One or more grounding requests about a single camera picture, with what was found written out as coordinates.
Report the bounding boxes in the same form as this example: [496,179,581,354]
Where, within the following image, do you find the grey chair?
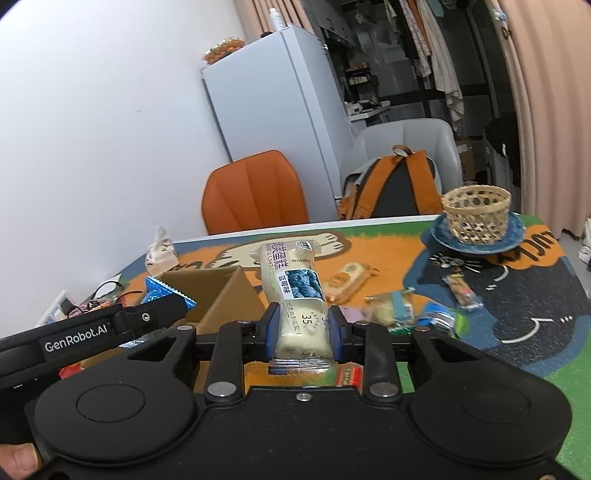
[339,117,462,217]

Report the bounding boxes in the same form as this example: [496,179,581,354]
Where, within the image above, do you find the small clear candy packet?
[441,272,485,309]

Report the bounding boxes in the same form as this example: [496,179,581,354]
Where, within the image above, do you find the orange and grey backpack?
[337,144,444,220]

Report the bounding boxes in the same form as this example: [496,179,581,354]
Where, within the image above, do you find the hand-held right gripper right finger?
[330,305,468,401]

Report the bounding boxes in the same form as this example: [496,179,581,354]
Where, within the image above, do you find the white hanging garment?
[418,0,465,125]

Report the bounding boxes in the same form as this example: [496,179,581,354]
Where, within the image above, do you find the long white cake packet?
[249,239,334,377]

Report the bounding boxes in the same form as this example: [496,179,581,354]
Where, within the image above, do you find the tray of oranges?
[202,36,247,65]

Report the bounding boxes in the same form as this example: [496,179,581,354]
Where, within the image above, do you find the black hanging cloth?
[485,120,520,190]

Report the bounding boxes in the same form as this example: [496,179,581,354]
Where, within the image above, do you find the red snack bar packet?
[330,362,365,388]

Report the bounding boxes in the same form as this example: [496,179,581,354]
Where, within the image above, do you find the blue plate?
[422,213,527,254]

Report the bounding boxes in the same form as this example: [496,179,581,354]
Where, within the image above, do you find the woven bamboo basket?
[441,185,512,244]

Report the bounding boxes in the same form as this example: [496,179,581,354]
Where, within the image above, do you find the person's left hand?
[0,442,40,480]

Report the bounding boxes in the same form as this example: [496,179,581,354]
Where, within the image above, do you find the orange chair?
[202,150,310,236]

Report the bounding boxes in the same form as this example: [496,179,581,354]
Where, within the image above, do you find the tan and teal snack packet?
[367,290,428,330]

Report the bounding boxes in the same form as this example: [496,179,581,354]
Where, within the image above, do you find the white fridge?
[200,23,356,222]

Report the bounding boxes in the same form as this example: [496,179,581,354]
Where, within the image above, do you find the small cardboard storage box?
[455,136,490,183]

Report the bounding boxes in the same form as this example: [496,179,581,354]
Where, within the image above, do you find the white power strip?
[37,291,75,324]

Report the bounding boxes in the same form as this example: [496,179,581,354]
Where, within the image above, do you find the floral hanging garment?
[399,0,428,63]

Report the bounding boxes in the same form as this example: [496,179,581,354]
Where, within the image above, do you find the white shelf board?
[346,102,393,121]

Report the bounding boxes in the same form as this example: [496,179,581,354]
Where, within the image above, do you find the brown cardboard box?
[60,267,273,393]

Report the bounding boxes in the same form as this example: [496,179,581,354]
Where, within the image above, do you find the purple snack packet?
[342,305,375,324]

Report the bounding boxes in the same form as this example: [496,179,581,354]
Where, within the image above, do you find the cat print table mat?
[65,215,591,480]

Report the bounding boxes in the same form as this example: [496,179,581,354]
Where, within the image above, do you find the red orange snack bag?
[76,298,125,315]

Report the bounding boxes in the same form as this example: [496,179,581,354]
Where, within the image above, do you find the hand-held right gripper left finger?
[127,302,280,401]

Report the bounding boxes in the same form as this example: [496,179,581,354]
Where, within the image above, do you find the tissue pack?
[145,225,178,273]

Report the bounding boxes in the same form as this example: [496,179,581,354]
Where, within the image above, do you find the orange rice cracker packet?
[329,261,380,301]

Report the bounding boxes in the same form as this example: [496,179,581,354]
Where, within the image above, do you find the pink curtain behind fridge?
[233,0,319,35]

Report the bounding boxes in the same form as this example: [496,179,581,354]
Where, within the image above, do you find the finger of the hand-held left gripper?
[115,294,191,341]

